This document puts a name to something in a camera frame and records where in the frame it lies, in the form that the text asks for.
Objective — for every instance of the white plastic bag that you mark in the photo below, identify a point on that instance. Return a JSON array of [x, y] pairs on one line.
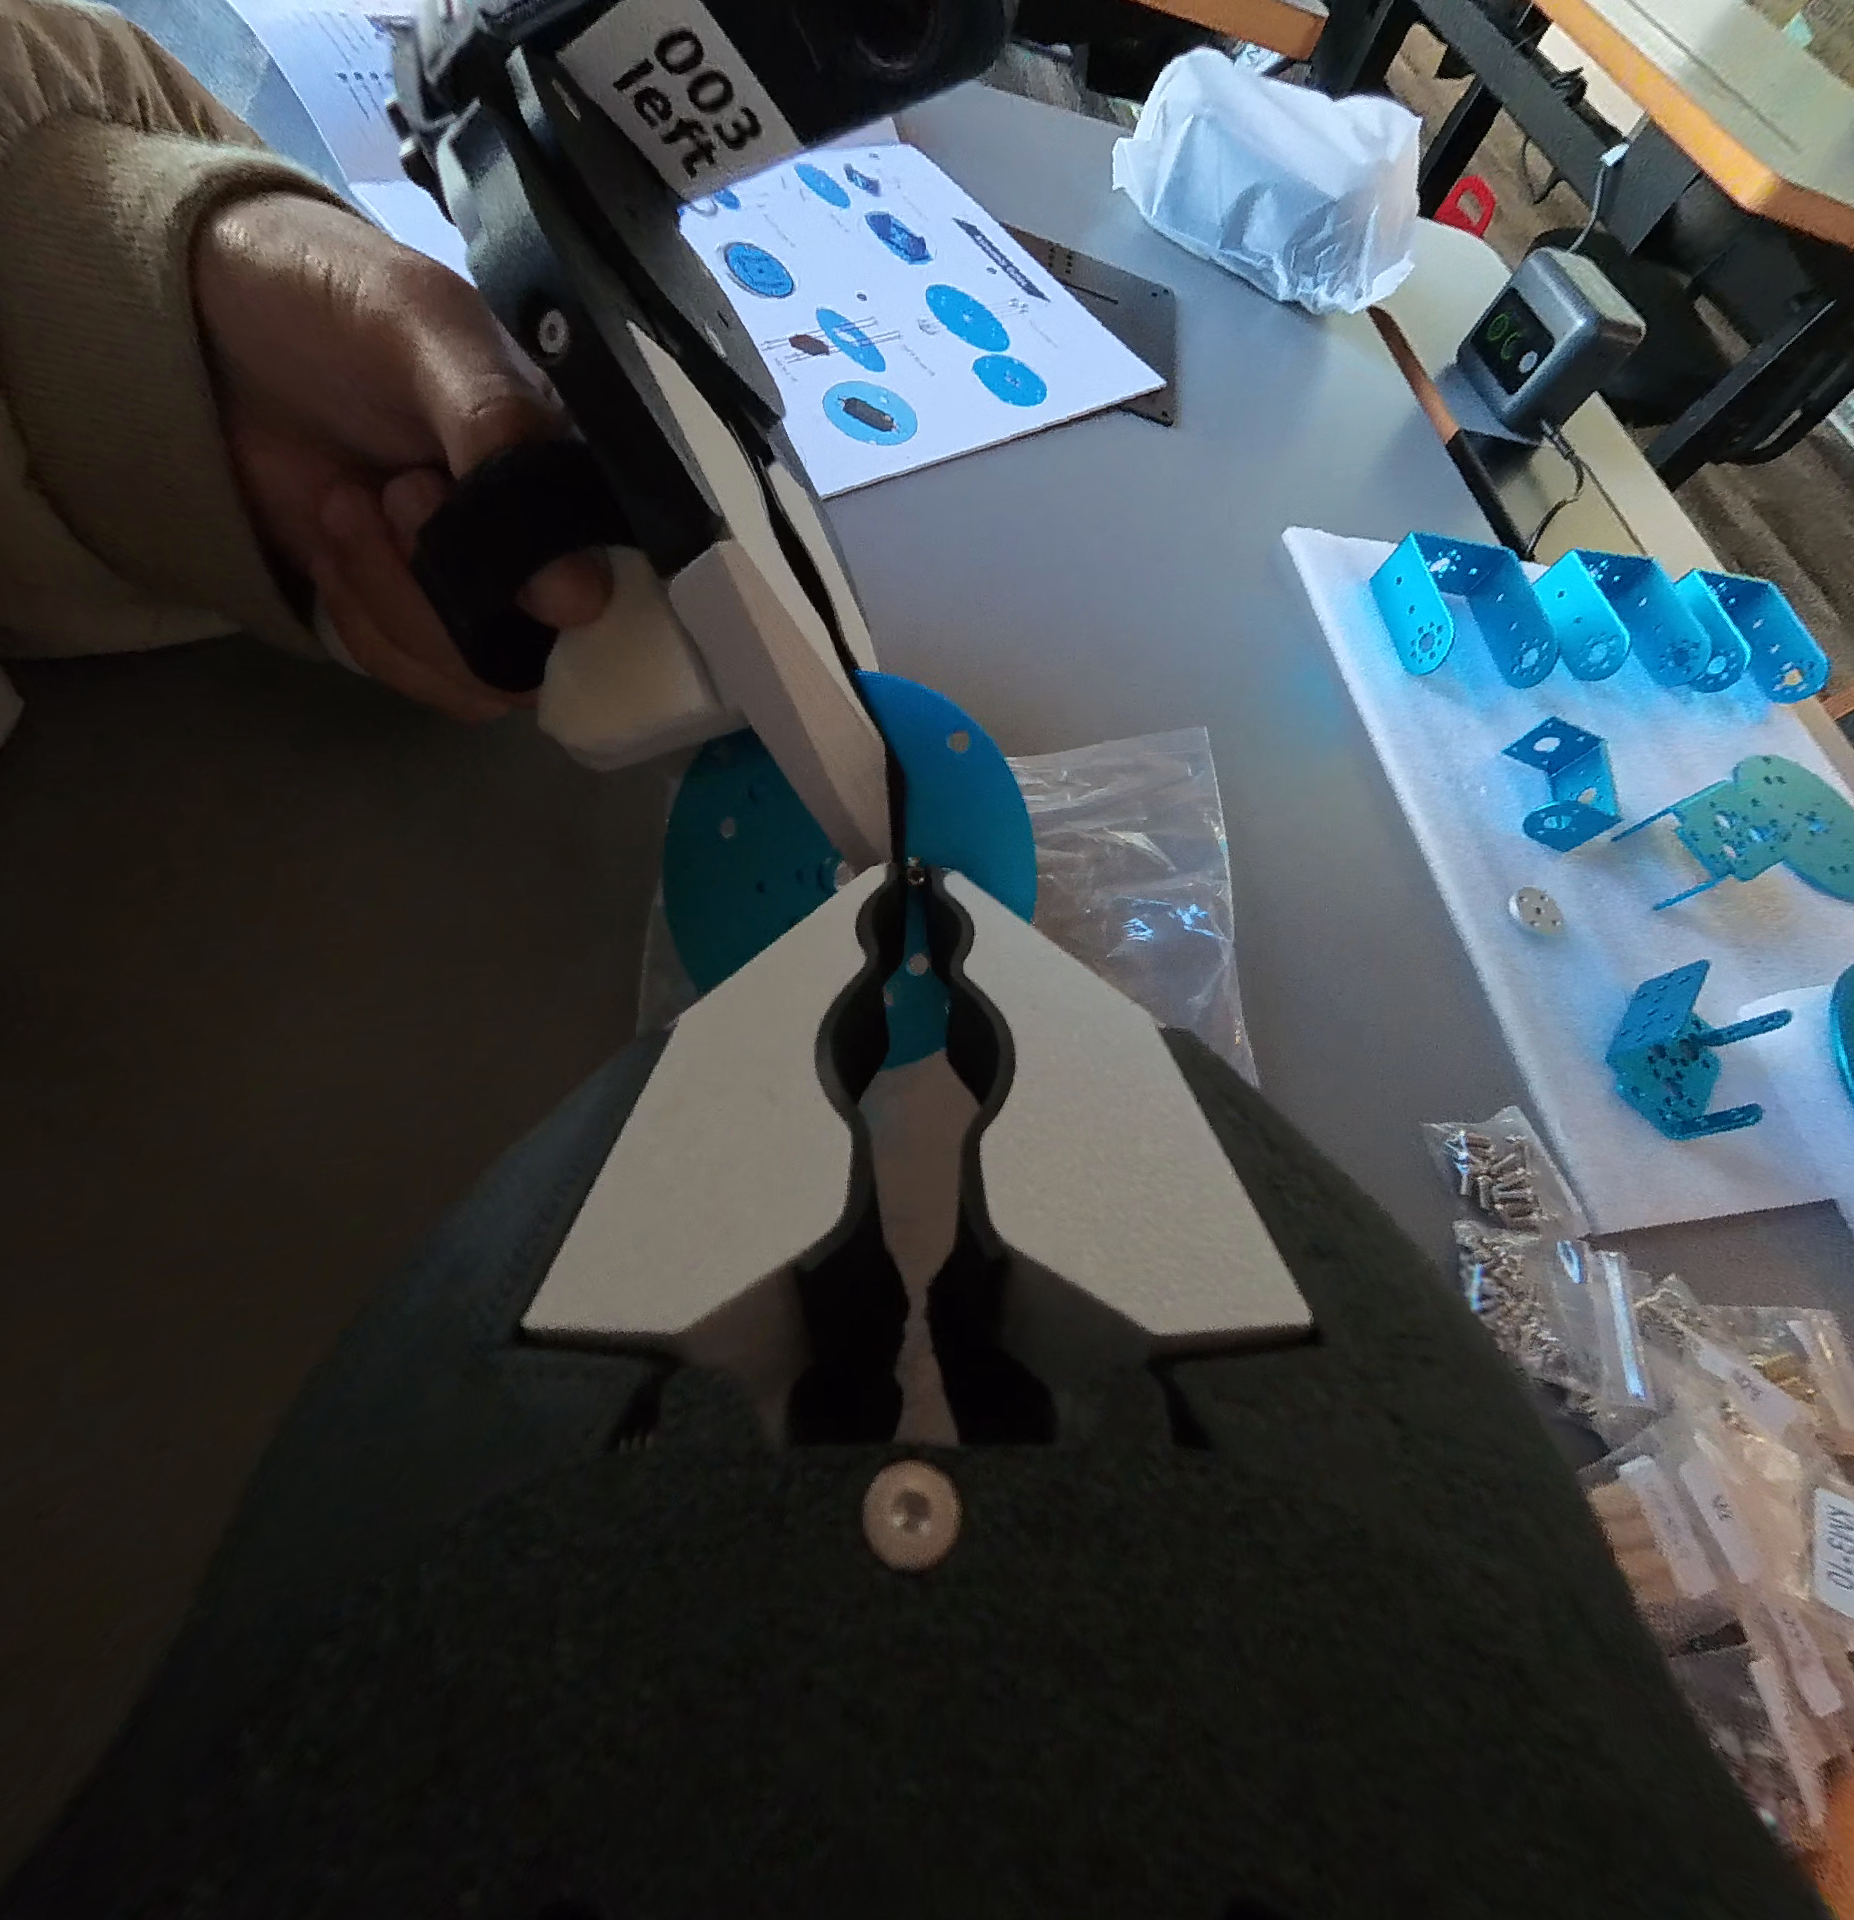
[[1273, 180]]

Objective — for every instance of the blue perforated round plate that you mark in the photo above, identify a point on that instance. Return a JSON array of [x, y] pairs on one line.
[[1805, 818]]

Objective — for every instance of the white foam sheet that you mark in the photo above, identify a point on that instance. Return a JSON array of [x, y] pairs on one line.
[[1392, 825]]

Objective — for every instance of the small white printed sheet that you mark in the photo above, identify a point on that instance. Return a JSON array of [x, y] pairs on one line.
[[328, 75]]

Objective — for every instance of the blue round metal plate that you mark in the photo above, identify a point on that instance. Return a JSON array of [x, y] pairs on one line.
[[957, 810]]

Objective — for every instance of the wooden office table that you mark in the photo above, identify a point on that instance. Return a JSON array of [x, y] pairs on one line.
[[1243, 19], [1736, 106]]

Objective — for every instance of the grey device with display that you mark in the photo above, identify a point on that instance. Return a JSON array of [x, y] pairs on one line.
[[1550, 339]]

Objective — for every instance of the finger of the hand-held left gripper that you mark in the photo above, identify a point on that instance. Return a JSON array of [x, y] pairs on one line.
[[763, 674], [837, 616]]

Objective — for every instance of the white instruction sheet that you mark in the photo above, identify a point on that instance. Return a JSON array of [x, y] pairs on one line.
[[988, 391]]

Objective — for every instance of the blue round-end metal bracket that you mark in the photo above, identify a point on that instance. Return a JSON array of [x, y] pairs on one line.
[[1760, 631], [1618, 616], [1444, 599]]

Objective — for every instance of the person's left hand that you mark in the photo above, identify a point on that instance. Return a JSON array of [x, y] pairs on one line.
[[344, 391]]

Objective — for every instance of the pile of small hardware bags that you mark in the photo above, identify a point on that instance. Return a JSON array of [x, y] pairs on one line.
[[1692, 1425]]

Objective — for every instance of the clear plastic bag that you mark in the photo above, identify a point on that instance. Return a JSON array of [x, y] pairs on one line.
[[1137, 901]]

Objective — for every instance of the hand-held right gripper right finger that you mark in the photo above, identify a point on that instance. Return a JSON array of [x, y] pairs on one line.
[[1137, 1200]]

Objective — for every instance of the white foam block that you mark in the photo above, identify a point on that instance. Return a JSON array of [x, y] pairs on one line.
[[1788, 1080]]

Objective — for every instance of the blue metal U bracket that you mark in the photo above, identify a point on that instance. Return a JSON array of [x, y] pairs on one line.
[[1566, 779], [1661, 1049]]

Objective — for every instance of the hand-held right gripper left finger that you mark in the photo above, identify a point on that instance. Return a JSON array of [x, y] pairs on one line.
[[688, 1200]]

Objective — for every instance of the silver round flange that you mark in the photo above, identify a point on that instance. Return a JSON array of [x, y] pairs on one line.
[[1538, 911]]

